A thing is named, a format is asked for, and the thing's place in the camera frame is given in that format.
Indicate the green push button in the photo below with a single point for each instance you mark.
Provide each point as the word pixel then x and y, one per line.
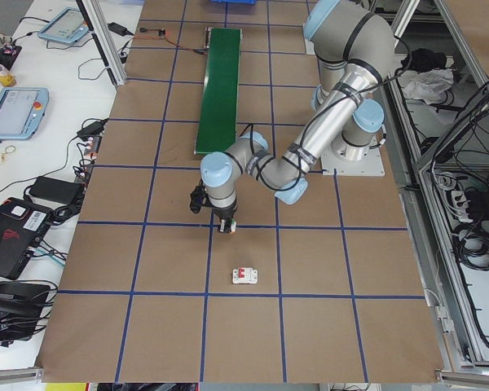
pixel 229 225

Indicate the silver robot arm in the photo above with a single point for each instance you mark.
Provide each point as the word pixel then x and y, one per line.
pixel 330 118

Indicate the green conveyor belt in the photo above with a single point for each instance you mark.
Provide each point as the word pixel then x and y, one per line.
pixel 222 81

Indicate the power strip with red switches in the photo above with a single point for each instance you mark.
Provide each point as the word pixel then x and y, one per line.
pixel 90 150

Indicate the small black power adapter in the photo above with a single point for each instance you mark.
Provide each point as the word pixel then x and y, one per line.
pixel 91 128

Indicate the large black power brick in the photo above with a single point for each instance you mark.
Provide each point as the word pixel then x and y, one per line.
pixel 53 188

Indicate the small circuit board red LED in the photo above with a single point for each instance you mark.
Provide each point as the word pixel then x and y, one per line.
pixel 161 32

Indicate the blue open-front plastic bin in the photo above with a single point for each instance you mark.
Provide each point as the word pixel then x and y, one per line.
pixel 232 2

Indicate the black electronics boxes and adapters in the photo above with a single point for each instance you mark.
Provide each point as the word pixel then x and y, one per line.
pixel 8 240

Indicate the slim black power adapter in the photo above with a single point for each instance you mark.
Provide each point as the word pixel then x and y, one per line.
pixel 118 27

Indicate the black desk device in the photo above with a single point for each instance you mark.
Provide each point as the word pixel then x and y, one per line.
pixel 12 297

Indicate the white power strip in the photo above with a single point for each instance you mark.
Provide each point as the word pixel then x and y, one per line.
pixel 458 201

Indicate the tan rubber band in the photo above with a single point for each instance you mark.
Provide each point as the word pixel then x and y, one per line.
pixel 9 150

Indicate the blue teach pendant tablet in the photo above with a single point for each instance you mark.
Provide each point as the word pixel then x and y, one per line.
pixel 12 110
pixel 63 24

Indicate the white crumpled cloth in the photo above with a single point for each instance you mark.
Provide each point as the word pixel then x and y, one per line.
pixel 426 83

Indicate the black crumpled cloth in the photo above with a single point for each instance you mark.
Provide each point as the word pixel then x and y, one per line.
pixel 428 59

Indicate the aluminium corner bar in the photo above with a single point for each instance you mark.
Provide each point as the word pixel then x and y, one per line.
pixel 12 375
pixel 472 376

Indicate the yellow drink can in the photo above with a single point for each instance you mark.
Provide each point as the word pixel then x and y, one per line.
pixel 4 75

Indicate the black pad with pink clips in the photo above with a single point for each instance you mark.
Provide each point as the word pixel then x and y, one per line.
pixel 0 55

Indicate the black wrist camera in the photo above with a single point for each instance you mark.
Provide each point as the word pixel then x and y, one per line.
pixel 196 201

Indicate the white circuit breaker red switch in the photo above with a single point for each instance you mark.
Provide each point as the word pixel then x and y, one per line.
pixel 246 277

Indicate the white square base plate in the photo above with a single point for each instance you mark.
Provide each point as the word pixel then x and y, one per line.
pixel 309 47
pixel 371 167

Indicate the aluminium camera post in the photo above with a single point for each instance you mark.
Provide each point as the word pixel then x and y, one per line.
pixel 114 69

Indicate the small black switch box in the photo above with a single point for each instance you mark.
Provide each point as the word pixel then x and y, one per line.
pixel 124 52

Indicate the V-shaped metal bar frame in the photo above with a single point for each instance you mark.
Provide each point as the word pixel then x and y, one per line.
pixel 423 171

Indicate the grey metal bracket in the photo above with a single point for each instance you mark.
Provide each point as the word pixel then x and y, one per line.
pixel 446 322

